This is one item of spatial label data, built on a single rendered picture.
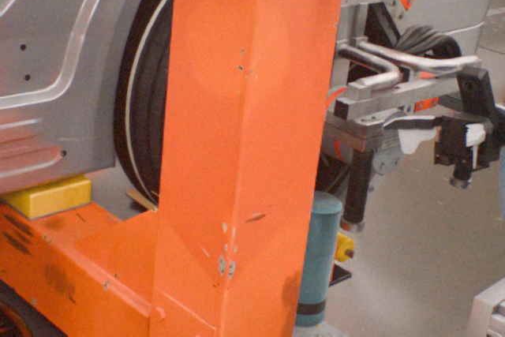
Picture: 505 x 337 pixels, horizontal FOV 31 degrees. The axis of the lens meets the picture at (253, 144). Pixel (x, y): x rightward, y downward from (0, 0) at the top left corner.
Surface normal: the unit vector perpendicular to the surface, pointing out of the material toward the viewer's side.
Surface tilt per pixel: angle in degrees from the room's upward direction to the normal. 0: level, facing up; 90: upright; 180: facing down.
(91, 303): 90
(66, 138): 90
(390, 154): 90
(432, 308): 0
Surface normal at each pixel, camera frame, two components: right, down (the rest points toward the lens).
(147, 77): -0.67, -0.03
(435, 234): 0.11, -0.92
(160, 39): -0.60, -0.23
